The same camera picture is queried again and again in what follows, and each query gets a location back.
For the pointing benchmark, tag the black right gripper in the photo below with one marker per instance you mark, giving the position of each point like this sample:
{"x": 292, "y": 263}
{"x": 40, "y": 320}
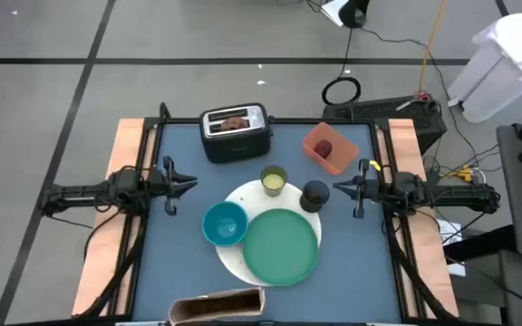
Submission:
{"x": 374, "y": 188}

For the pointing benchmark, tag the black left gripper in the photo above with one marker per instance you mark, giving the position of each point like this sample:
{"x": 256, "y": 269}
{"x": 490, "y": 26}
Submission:
{"x": 157, "y": 183}

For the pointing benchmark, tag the red apple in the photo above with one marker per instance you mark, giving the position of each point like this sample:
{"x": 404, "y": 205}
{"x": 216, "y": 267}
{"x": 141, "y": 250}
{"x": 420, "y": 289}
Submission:
{"x": 323, "y": 148}

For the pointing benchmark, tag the purple cereal box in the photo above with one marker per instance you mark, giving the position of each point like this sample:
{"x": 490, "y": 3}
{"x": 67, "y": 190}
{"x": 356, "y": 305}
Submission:
{"x": 218, "y": 308}

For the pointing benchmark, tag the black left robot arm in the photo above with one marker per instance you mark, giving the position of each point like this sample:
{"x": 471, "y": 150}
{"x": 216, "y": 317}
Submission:
{"x": 84, "y": 192}

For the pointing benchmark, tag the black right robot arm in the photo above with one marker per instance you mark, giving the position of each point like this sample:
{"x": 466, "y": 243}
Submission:
{"x": 447, "y": 194}

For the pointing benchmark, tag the yellow tape tag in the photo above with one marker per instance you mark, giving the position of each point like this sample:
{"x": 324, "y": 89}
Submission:
{"x": 375, "y": 165}

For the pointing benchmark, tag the black mesh cup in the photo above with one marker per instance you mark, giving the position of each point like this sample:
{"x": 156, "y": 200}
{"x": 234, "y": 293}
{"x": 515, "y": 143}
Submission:
{"x": 314, "y": 197}

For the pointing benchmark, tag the orange plastic container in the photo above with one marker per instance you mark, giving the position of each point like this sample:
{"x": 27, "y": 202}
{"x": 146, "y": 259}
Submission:
{"x": 342, "y": 151}

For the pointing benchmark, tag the teal bowl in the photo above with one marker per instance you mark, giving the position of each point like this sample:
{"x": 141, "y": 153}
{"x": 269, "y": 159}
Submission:
{"x": 225, "y": 224}

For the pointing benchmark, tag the black and chrome toaster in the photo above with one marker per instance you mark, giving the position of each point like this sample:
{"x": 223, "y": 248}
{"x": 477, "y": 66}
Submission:
{"x": 236, "y": 145}

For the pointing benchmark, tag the white woven round placemat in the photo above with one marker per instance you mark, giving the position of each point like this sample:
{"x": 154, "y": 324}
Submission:
{"x": 252, "y": 194}

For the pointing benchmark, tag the green glass cup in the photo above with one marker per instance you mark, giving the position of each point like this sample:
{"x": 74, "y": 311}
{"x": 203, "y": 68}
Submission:
{"x": 273, "y": 181}

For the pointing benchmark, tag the wooden table side board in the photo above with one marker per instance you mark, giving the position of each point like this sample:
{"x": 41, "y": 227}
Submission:
{"x": 424, "y": 253}
{"x": 111, "y": 217}

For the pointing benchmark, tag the brown bread slice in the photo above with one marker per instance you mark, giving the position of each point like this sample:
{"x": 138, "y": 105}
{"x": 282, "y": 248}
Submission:
{"x": 234, "y": 123}

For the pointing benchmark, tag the green plate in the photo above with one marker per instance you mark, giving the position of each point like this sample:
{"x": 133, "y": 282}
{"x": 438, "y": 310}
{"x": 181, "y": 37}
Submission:
{"x": 280, "y": 247}

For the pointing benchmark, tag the white printed paper sheet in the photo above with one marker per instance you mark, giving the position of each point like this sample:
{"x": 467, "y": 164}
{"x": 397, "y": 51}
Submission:
{"x": 450, "y": 231}

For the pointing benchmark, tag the yellow power plug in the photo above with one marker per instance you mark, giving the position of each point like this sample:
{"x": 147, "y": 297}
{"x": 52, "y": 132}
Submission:
{"x": 462, "y": 173}

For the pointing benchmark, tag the black round stand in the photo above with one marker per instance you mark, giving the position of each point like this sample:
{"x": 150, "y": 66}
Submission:
{"x": 354, "y": 11}

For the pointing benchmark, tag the white plastic bin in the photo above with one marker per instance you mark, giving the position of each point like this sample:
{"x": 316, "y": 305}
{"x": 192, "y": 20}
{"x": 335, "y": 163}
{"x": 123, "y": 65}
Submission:
{"x": 501, "y": 68}

